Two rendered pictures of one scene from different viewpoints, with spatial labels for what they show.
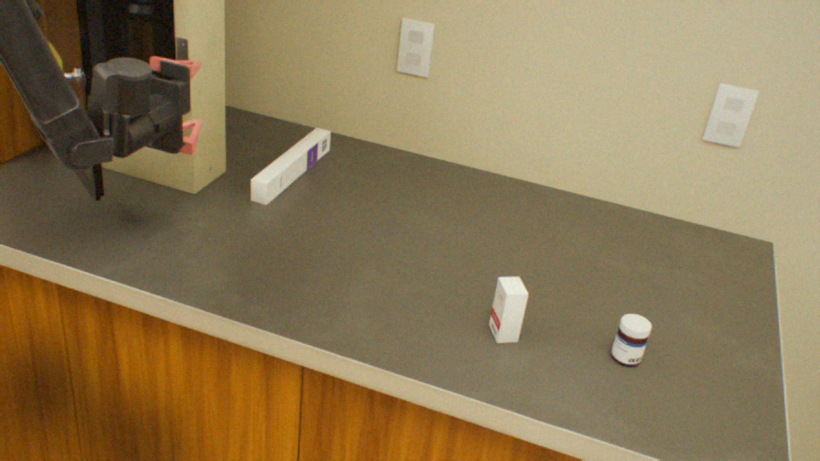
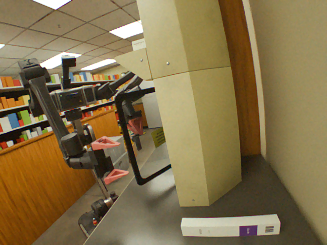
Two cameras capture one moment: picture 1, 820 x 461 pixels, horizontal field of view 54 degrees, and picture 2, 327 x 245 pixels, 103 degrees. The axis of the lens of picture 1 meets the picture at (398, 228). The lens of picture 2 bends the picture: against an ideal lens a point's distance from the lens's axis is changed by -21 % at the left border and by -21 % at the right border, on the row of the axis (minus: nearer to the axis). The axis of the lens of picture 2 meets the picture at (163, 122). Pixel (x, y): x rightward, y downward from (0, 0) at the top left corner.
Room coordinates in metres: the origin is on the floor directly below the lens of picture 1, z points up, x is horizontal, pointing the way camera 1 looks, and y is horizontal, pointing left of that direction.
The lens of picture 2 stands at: (1.31, -0.11, 1.38)
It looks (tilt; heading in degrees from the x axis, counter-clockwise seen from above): 12 degrees down; 90
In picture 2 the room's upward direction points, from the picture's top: 12 degrees counter-clockwise
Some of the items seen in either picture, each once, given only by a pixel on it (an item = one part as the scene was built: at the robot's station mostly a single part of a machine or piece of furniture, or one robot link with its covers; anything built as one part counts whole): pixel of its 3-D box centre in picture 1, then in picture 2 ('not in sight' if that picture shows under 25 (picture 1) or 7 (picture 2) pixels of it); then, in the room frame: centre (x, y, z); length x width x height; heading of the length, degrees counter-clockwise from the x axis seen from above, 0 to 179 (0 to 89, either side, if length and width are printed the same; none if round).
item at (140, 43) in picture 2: not in sight; (141, 48); (1.28, 0.52, 1.54); 0.05 x 0.05 x 0.06; 79
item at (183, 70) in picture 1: (180, 80); (108, 149); (1.13, 0.35, 1.23); 0.09 x 0.07 x 0.07; 163
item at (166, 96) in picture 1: (153, 117); (94, 160); (1.06, 0.37, 1.20); 0.07 x 0.07 x 0.10; 73
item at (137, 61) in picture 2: not in sight; (149, 69); (1.30, 0.55, 1.46); 0.32 x 0.11 x 0.10; 73
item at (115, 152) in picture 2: not in sight; (109, 150); (0.24, 2.61, 0.49); 0.60 x 0.42 x 0.33; 73
